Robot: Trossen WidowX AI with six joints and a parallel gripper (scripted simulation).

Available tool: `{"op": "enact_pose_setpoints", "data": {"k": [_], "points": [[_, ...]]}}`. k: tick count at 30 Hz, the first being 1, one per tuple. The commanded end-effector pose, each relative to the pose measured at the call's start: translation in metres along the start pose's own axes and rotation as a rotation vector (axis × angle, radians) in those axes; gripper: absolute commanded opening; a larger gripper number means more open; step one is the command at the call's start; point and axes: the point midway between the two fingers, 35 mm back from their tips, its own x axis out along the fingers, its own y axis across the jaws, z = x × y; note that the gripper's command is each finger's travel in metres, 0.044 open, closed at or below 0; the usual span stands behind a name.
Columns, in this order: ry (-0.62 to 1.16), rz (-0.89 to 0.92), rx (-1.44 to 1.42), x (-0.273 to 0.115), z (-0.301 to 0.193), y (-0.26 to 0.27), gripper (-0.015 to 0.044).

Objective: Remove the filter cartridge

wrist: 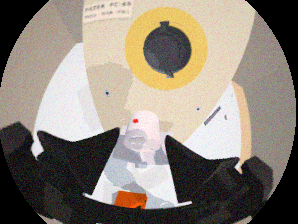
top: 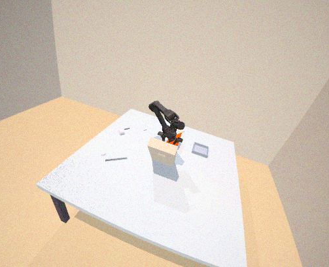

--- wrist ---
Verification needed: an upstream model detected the beige flat panel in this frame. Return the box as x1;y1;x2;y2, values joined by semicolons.
82;0;255;144

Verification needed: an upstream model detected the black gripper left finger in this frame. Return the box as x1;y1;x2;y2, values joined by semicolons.
37;127;120;196

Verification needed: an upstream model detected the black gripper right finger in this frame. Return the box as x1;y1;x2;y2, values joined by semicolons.
165;135;239;204

